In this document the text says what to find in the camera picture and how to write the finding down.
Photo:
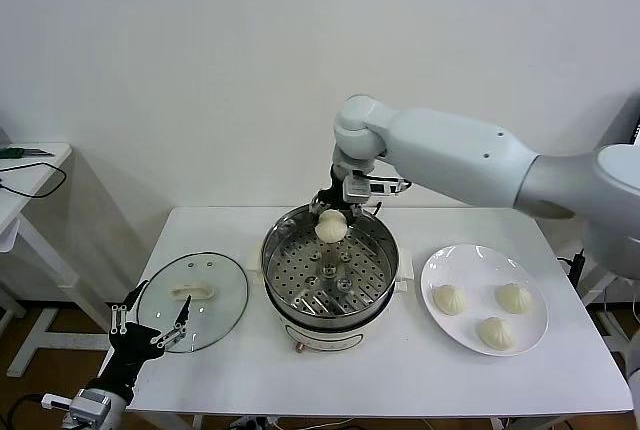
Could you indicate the white steamed baozi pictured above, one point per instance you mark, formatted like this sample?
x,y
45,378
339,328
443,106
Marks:
x,y
450,300
330,230
515,297
495,335

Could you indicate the stainless steel steamer basket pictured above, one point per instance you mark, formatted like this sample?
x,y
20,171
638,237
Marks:
x,y
350,290

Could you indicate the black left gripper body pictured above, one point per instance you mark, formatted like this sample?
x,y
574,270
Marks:
x,y
135,342

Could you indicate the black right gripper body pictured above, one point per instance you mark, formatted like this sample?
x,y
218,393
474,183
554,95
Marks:
x,y
334,195

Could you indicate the cream electric cooker base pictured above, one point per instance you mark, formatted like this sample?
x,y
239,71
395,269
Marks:
x,y
325,340

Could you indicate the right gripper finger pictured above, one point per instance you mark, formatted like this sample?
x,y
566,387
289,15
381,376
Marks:
x,y
317,205
354,212

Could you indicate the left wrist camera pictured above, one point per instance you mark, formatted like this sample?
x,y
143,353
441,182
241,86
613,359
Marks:
x,y
55,401

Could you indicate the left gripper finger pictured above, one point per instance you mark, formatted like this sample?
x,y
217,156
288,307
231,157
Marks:
x,y
185,309
136,294

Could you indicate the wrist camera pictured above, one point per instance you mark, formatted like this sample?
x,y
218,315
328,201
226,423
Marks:
x,y
55,401
357,190

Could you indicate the white round plate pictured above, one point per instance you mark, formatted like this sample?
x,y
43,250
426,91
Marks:
x,y
475,265

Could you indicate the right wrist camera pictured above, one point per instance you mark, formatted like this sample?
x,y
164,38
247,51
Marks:
x,y
357,190

